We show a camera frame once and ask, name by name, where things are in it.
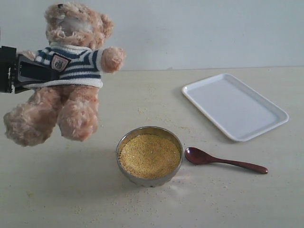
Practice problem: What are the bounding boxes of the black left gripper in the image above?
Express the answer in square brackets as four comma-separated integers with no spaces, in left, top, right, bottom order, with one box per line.
[0,46,59,94]

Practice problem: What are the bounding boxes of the brown teddy bear striped sweater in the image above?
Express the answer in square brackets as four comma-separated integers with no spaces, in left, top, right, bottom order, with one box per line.
[3,2,125,146]

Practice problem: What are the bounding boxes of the dark red wooden spoon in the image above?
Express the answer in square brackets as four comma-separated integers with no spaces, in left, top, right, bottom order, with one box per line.
[184,147,268,174]

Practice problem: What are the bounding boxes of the yellow millet grains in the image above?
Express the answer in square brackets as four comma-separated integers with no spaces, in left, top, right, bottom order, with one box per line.
[118,134,181,180]

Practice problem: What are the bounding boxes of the metal bowl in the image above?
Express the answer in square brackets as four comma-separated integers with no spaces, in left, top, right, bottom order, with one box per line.
[116,126,183,187]

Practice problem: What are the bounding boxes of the white rectangular plastic tray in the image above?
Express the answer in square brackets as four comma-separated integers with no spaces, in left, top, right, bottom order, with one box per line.
[182,74,289,142]

